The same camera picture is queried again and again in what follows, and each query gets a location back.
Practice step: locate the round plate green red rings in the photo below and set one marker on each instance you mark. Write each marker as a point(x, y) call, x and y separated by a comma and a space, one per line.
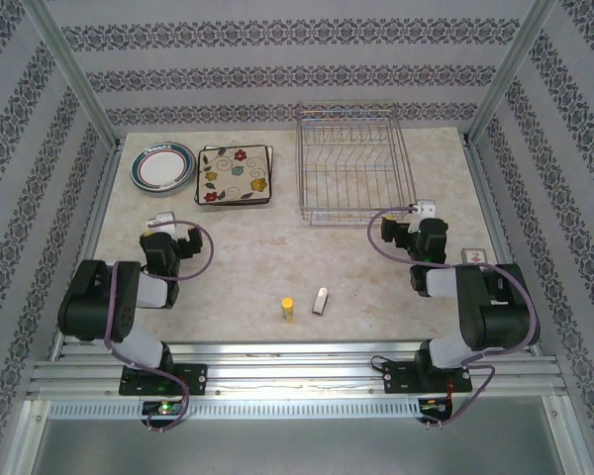
point(162, 167)

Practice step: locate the aluminium cross rail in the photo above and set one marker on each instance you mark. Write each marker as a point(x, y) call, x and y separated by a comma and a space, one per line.
point(297, 368)

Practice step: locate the right controller circuit board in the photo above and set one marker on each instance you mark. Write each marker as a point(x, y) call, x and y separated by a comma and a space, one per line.
point(433, 406)

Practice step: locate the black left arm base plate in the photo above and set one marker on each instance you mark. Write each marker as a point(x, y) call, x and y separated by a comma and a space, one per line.
point(193, 378)

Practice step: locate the grey metal sheet panel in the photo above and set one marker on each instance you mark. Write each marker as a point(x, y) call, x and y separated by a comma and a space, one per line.
point(297, 450)

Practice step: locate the square floral plate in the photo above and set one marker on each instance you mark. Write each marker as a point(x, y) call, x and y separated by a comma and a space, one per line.
point(232, 173)

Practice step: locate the small white brown box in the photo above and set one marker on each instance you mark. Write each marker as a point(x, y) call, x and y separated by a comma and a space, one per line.
point(320, 301)

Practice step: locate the white square plate black rim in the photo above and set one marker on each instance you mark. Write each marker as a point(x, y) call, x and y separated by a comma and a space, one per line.
point(270, 178)

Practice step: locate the left controller circuit board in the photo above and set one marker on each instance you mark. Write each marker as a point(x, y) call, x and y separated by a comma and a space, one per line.
point(164, 408)

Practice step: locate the aluminium side rail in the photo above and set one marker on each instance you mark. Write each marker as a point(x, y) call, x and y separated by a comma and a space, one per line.
point(490, 198)
point(101, 198)

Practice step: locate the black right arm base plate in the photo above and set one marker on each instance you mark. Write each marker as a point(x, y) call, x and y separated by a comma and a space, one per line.
point(398, 378)

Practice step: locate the controller circuit board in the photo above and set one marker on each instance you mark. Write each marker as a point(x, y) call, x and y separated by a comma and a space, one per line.
point(164, 408)
point(433, 406)

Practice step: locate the small yellow bottle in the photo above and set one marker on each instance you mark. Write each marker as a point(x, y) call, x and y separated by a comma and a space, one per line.
point(287, 311)

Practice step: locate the aluminium frame post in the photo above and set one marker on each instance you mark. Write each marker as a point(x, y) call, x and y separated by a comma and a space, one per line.
point(76, 74)
point(507, 74)

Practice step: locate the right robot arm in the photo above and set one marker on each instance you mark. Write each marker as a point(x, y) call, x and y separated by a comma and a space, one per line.
point(500, 312)

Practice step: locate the small card red diamond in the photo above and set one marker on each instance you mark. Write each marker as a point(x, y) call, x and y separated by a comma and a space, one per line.
point(474, 257)

